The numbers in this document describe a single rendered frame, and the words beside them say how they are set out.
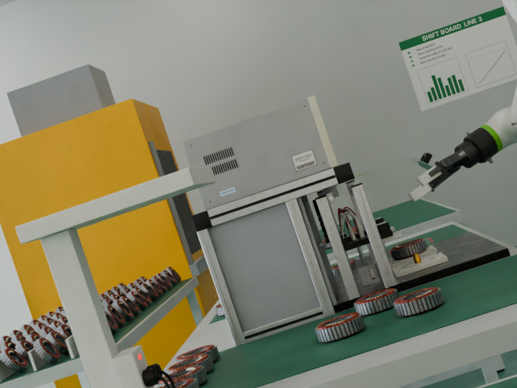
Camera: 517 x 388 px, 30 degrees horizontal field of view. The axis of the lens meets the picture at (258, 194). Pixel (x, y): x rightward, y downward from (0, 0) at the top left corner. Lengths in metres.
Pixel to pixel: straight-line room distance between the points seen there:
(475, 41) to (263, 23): 1.76
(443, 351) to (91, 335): 0.67
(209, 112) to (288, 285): 5.65
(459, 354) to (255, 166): 1.06
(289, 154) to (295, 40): 5.50
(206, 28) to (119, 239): 2.49
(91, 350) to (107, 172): 4.50
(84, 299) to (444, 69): 6.48
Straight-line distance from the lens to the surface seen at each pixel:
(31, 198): 6.51
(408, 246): 2.96
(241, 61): 8.15
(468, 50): 8.22
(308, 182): 2.53
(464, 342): 1.82
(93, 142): 6.40
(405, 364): 1.82
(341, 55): 8.13
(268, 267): 2.56
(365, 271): 2.73
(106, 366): 1.93
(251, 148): 2.68
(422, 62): 8.16
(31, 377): 3.72
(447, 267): 2.59
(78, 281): 1.92
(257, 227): 2.56
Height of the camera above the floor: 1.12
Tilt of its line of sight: level
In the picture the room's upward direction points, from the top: 19 degrees counter-clockwise
